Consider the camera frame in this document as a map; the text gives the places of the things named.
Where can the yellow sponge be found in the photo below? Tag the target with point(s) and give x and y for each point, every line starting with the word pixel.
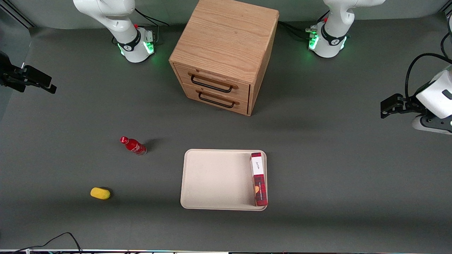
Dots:
pixel 100 193

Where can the grey aluminium frame rail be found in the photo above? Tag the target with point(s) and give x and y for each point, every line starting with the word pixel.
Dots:
pixel 445 5
pixel 17 16

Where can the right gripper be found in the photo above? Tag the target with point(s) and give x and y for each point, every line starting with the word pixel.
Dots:
pixel 7 75

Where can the wooden drawer cabinet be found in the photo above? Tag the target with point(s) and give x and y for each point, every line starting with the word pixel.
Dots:
pixel 226 35

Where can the beige rectangular tray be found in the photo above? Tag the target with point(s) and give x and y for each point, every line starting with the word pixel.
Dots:
pixel 215 180

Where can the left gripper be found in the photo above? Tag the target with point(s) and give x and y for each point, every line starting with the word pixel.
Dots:
pixel 409 105

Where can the red tartan cookie box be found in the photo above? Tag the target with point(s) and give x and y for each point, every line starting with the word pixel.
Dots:
pixel 259 176

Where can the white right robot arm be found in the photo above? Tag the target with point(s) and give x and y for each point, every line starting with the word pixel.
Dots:
pixel 116 17

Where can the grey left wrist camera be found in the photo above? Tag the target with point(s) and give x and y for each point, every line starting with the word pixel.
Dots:
pixel 420 124

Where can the red coke bottle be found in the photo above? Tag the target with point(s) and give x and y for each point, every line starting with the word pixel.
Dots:
pixel 134 145

